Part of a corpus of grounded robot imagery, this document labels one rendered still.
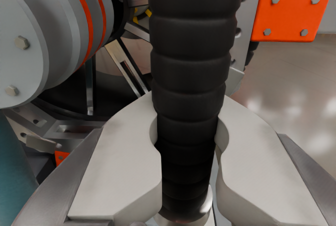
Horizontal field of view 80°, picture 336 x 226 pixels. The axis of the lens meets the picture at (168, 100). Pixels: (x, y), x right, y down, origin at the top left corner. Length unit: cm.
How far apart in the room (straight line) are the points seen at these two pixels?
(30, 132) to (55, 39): 31
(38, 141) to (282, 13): 47
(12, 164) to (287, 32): 44
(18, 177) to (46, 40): 27
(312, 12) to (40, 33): 31
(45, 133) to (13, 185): 12
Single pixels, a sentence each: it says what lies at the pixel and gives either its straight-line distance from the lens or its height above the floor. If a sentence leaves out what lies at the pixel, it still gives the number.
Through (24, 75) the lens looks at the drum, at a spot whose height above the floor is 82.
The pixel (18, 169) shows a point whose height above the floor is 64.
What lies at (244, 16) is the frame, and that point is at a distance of 31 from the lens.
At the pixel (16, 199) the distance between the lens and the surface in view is 43.
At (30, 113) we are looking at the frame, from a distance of 51.
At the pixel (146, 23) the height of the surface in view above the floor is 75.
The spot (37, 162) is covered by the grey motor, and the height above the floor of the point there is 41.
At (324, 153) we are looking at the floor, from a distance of 157.
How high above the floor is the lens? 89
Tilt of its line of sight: 31 degrees down
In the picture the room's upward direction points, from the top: 1 degrees clockwise
